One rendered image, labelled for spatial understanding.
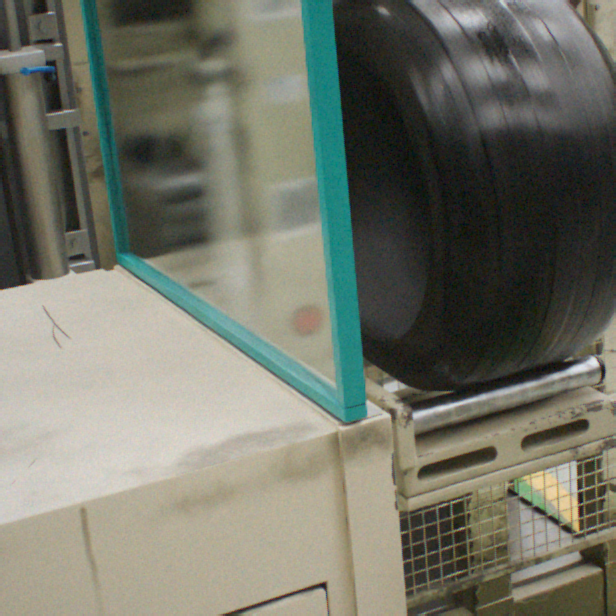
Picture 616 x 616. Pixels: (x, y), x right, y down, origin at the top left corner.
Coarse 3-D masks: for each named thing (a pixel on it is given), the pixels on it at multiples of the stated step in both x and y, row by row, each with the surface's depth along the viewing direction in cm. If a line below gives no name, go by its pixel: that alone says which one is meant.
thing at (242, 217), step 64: (128, 0) 129; (192, 0) 114; (256, 0) 102; (320, 0) 93; (128, 64) 133; (192, 64) 117; (256, 64) 104; (320, 64) 94; (128, 128) 137; (192, 128) 120; (256, 128) 107; (320, 128) 95; (128, 192) 142; (192, 192) 124; (256, 192) 110; (320, 192) 97; (128, 256) 147; (192, 256) 128; (256, 256) 113; (320, 256) 101; (256, 320) 116; (320, 320) 104; (320, 384) 106
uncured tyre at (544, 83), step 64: (384, 0) 187; (448, 0) 184; (512, 0) 186; (384, 64) 183; (448, 64) 176; (512, 64) 178; (576, 64) 181; (384, 128) 230; (448, 128) 175; (512, 128) 175; (576, 128) 178; (384, 192) 232; (448, 192) 176; (512, 192) 175; (576, 192) 178; (384, 256) 230; (448, 256) 179; (512, 256) 177; (576, 256) 181; (384, 320) 222; (448, 320) 184; (512, 320) 182; (576, 320) 189; (448, 384) 195
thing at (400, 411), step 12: (372, 384) 196; (372, 396) 193; (384, 396) 191; (396, 396) 191; (384, 408) 190; (396, 408) 187; (408, 408) 188; (396, 420) 187; (408, 420) 188; (396, 432) 188; (408, 432) 188; (396, 444) 189; (408, 444) 189; (396, 456) 189; (408, 456) 189; (396, 468) 190; (408, 468) 190
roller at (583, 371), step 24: (576, 360) 205; (600, 360) 205; (480, 384) 200; (504, 384) 199; (528, 384) 200; (552, 384) 202; (576, 384) 204; (432, 408) 194; (456, 408) 196; (480, 408) 197; (504, 408) 200
